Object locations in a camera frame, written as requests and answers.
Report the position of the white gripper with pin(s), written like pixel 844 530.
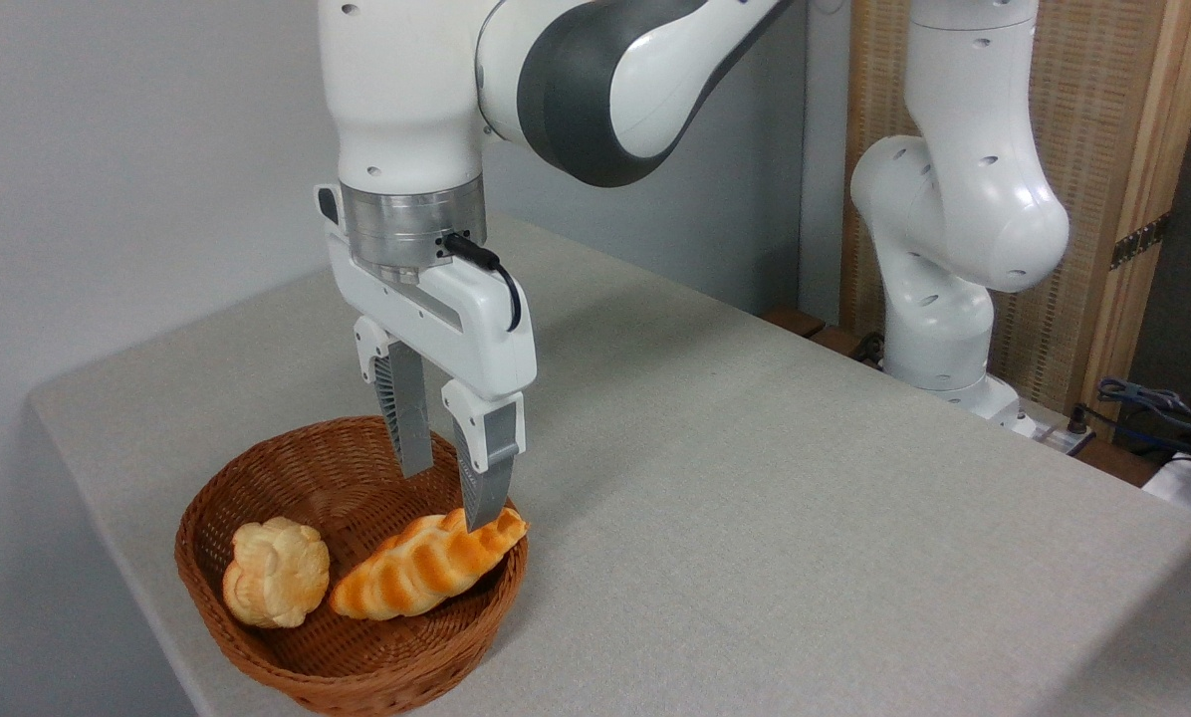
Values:
pixel 476 334

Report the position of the braided golden bread loaf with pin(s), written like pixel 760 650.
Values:
pixel 416 568

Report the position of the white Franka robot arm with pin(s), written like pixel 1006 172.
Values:
pixel 411 90

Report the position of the round pale bread roll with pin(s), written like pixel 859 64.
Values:
pixel 275 573

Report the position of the brown wicker basket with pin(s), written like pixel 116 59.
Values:
pixel 352 468

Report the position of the brown wooden floor beam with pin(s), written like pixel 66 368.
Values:
pixel 795 321

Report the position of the metal screen hinge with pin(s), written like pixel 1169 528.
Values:
pixel 1140 241

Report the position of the white cloth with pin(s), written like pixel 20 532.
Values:
pixel 1173 483

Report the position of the wooden woven screen panel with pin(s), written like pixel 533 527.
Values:
pixel 1093 110

